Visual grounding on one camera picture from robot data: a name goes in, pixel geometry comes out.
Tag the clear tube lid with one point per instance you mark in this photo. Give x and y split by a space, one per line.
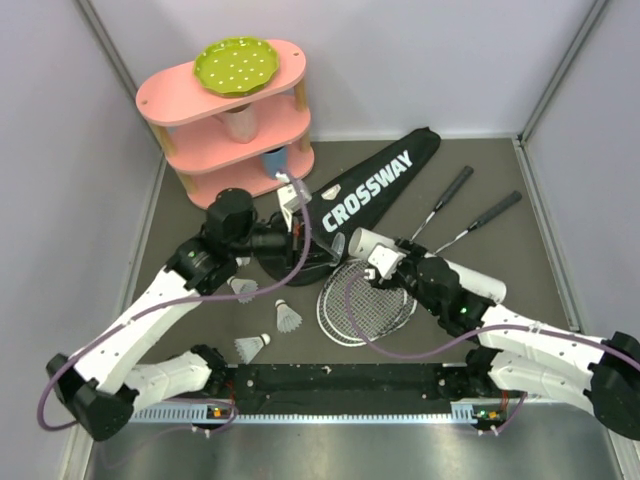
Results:
337 249

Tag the black Crossway racket bag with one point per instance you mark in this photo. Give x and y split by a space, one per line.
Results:
360 197

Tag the pink three-tier shelf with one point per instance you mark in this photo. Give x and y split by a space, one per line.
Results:
185 119

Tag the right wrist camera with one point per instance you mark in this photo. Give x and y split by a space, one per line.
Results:
384 260

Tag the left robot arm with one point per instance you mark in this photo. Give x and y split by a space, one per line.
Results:
104 384

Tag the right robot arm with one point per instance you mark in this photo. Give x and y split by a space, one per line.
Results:
597 375

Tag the lower silver badminton racket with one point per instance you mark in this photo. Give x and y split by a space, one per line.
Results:
478 223

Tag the white shuttlecock tube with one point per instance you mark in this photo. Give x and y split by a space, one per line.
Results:
363 243

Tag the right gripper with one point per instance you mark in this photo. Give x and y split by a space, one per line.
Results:
416 252

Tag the green dotted plate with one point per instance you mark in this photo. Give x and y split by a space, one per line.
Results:
236 66

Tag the white shuttlecock top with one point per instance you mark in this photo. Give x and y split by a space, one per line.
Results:
243 289

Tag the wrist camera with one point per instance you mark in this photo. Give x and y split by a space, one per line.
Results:
384 260
291 196

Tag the blue cup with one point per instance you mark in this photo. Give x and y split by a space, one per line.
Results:
275 162

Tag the silver badminton racket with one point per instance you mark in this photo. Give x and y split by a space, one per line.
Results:
478 223
389 309

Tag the white shuttlecock bottom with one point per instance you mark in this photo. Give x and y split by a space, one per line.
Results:
249 347

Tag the upper silver badminton racket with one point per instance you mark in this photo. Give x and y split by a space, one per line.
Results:
389 309

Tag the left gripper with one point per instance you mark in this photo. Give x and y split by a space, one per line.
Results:
296 240

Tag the pink cup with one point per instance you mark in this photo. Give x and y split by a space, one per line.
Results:
240 123

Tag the white shuttlecock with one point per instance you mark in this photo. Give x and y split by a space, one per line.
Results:
249 347
287 319
243 289

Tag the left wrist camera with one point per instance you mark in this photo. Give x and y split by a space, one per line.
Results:
291 196

